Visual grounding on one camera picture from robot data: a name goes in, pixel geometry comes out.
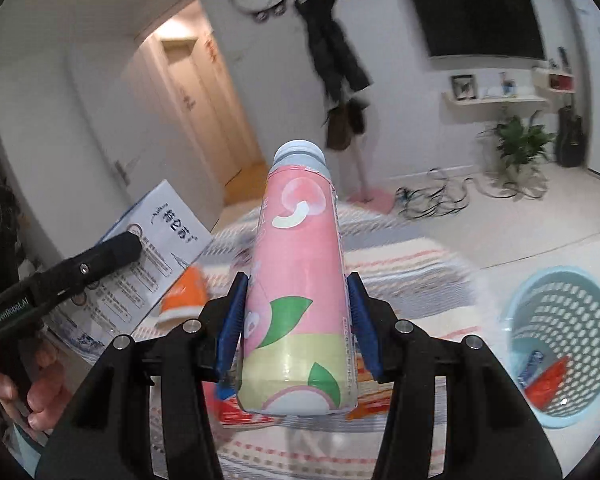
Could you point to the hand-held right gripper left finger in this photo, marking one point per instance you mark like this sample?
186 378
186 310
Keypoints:
232 325

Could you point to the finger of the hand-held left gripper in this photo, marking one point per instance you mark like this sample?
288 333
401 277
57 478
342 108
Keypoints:
97 262

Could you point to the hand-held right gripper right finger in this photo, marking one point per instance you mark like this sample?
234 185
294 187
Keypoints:
364 327

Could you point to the pink drink bottle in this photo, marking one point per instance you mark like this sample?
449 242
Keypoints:
295 280

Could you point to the light blue plastic basket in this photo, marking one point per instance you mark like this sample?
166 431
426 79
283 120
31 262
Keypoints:
560 310

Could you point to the person's left hand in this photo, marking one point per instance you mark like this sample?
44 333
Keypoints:
42 390

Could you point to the white printed cardboard box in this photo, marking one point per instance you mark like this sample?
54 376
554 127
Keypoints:
145 240

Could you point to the orange snack packet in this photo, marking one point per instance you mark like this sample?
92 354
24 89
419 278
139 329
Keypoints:
186 292

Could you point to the orange flat packet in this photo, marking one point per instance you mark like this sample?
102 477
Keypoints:
372 406

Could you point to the red flat packet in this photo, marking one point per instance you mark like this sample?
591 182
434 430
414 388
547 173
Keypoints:
240 410

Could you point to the coat stand with pink base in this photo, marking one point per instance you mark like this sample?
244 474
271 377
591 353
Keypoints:
375 197

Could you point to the blue wrapper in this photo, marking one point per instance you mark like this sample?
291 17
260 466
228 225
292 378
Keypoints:
531 364

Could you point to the red wrapper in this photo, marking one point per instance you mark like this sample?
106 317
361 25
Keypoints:
549 382

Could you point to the white interior door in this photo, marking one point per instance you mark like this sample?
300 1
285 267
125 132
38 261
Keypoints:
210 105

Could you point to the brown hanging bag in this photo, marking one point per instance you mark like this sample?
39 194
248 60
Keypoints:
342 122

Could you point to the green potted plant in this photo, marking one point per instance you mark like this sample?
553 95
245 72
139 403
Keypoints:
522 140

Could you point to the black guitar case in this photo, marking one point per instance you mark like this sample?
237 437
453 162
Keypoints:
570 135

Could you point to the black hanging coat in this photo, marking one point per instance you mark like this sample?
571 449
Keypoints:
330 45

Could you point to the red box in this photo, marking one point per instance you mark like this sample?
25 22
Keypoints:
561 81

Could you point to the black picture frame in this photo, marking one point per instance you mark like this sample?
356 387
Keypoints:
463 86

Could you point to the white wall shelf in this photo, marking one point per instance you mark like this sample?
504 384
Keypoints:
495 100

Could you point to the black wall television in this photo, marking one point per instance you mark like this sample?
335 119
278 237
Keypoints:
475 15

